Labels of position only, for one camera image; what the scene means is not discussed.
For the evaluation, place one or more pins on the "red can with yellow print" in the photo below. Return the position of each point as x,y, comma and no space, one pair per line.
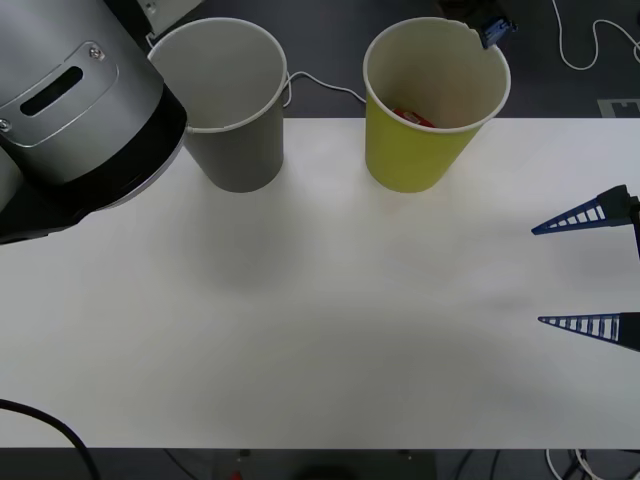
414,117

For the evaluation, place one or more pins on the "yellow-green plastic bin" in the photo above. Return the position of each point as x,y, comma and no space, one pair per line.
415,155

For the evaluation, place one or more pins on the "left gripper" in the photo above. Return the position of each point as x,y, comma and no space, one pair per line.
457,10

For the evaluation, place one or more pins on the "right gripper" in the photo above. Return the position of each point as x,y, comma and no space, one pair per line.
637,240

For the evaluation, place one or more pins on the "grey plastic bin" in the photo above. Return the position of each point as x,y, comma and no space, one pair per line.
240,145

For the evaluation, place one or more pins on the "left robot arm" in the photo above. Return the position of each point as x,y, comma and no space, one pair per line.
75,110

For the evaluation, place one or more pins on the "grey floor marker plate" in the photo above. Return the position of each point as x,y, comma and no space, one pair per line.
619,108

